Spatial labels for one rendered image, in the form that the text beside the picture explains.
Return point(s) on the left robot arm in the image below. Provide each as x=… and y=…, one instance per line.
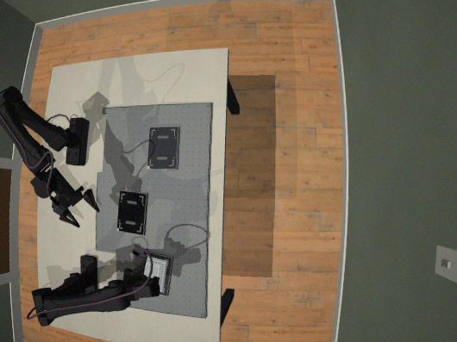
x=14, y=112

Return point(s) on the grey perforated breadboard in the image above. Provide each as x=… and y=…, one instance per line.
x=177, y=219

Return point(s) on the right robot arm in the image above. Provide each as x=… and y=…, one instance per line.
x=71, y=297

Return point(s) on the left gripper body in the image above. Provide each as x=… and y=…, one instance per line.
x=67, y=192

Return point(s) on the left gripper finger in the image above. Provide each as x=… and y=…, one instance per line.
x=91, y=200
x=63, y=217

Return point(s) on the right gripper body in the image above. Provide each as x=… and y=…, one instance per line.
x=138, y=273

